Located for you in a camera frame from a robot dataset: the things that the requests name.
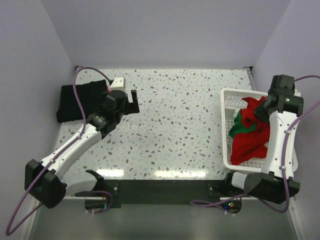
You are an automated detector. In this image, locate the red t shirt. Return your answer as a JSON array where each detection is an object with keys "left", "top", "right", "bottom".
[{"left": 230, "top": 96, "right": 270, "bottom": 166}]

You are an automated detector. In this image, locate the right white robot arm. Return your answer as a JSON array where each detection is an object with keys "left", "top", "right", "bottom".
[{"left": 222, "top": 75, "right": 304, "bottom": 204}]

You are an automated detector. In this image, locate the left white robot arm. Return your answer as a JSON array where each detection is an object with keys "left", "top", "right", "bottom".
[{"left": 24, "top": 90, "right": 140, "bottom": 209}]

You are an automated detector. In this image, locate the folded black t shirt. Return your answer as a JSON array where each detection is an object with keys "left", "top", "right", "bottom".
[{"left": 56, "top": 79, "right": 107, "bottom": 123}]

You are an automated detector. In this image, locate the white plastic laundry basket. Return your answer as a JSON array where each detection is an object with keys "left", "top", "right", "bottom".
[{"left": 220, "top": 87, "right": 298, "bottom": 174}]

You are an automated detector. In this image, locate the green t shirt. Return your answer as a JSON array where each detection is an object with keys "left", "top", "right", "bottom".
[{"left": 228, "top": 112, "right": 257, "bottom": 139}]

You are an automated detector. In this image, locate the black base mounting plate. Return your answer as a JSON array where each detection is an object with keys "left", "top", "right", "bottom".
[{"left": 74, "top": 178, "right": 251, "bottom": 210}]

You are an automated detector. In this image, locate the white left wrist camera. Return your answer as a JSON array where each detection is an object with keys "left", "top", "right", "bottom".
[{"left": 109, "top": 76, "right": 126, "bottom": 93}]

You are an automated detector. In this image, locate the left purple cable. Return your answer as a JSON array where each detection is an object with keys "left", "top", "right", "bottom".
[{"left": 4, "top": 66, "right": 113, "bottom": 237}]

